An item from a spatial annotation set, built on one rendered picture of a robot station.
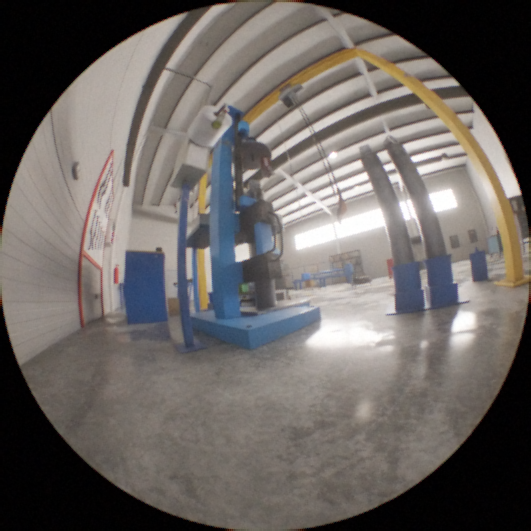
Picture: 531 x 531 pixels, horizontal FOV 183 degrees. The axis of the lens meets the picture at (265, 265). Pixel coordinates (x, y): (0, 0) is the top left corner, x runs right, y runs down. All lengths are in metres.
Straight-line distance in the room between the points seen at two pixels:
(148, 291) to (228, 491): 2.20
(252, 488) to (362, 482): 0.17
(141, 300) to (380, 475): 2.36
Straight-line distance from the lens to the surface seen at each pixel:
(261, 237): 1.32
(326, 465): 0.38
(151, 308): 2.32
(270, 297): 1.62
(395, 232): 1.52
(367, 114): 7.07
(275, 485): 0.36
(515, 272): 2.00
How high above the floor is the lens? 0.33
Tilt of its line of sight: 8 degrees up
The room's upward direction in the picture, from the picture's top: 6 degrees counter-clockwise
